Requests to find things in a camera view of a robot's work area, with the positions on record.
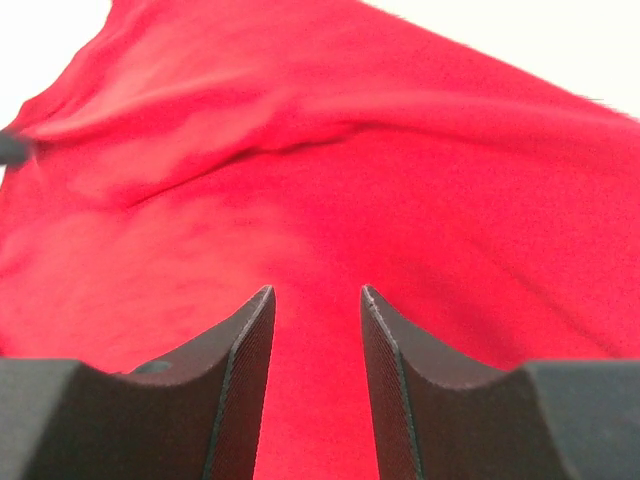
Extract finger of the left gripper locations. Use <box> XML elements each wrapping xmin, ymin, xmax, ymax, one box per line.
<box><xmin>0</xmin><ymin>131</ymin><xmax>29</xmax><ymax>165</ymax></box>

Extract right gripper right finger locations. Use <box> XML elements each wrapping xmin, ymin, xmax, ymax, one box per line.
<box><xmin>361</xmin><ymin>286</ymin><xmax>639</xmax><ymax>479</ymax></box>

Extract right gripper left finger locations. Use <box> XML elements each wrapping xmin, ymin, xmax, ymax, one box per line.
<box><xmin>1</xmin><ymin>287</ymin><xmax>276</xmax><ymax>480</ymax></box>

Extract red t shirt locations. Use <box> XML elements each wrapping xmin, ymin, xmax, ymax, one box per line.
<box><xmin>1</xmin><ymin>1</ymin><xmax>639</xmax><ymax>479</ymax></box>

